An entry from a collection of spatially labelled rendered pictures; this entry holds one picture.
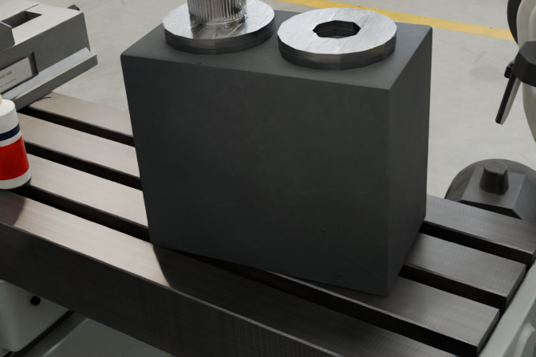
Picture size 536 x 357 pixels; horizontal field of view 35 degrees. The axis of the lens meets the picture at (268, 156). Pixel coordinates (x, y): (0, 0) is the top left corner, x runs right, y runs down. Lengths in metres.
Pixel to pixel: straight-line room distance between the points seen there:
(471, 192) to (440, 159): 1.26
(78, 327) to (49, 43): 0.35
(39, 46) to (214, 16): 0.44
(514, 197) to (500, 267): 0.67
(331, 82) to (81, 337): 0.56
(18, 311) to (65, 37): 0.36
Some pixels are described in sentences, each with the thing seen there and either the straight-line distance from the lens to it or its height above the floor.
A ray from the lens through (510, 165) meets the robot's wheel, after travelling 1.51.
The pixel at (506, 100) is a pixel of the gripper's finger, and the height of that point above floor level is 0.98.
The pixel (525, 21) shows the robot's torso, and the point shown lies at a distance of 1.00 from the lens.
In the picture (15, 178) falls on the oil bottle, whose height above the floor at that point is 0.94.
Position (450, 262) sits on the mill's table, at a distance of 0.73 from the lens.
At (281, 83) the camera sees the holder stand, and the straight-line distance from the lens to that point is 0.62.
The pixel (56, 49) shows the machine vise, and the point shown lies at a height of 0.97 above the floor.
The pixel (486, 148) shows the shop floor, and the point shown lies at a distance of 2.73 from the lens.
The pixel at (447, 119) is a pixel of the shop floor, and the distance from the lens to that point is 2.89.
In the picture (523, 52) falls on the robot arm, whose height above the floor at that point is 1.04.
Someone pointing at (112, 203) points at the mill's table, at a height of 0.93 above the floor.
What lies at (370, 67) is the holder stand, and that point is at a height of 1.12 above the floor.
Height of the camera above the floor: 1.38
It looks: 31 degrees down
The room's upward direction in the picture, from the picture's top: 4 degrees counter-clockwise
